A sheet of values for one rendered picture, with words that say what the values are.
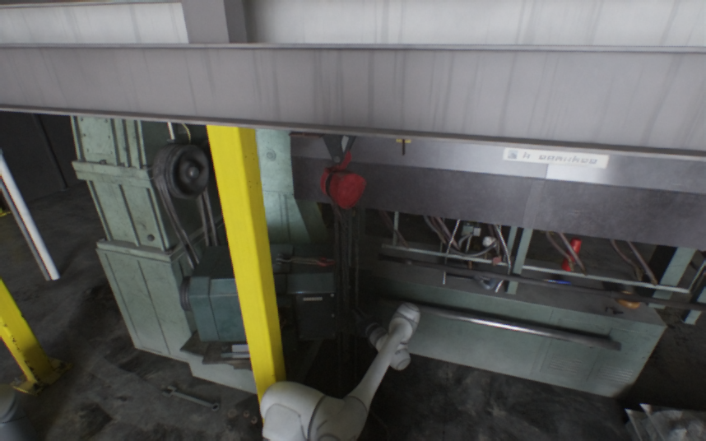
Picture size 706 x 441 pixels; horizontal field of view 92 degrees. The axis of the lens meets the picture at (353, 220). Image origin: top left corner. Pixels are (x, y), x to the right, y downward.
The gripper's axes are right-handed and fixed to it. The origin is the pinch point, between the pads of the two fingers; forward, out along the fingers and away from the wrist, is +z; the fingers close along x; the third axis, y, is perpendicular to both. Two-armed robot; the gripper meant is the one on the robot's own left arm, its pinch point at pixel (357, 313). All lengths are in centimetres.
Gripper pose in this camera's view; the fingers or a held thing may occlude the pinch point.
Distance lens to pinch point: 183.9
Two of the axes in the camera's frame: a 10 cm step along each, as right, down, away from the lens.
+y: 0.0, -8.9, -4.6
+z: -5.3, -3.9, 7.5
